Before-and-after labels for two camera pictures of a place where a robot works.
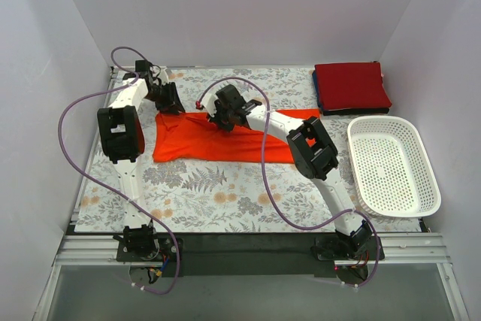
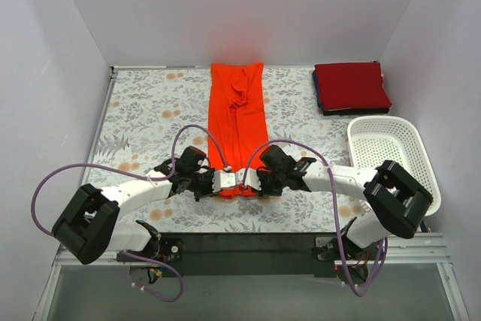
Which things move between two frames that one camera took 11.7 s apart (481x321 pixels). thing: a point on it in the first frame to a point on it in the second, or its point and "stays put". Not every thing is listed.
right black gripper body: [224, 117] to [264, 183]
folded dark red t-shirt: [352, 86] stays put
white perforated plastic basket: [392, 171] stays put
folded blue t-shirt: [314, 77] stays put
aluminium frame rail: [415, 249] stays put
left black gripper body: [170, 99] to [205, 184]
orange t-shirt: [192, 137] to [237, 119]
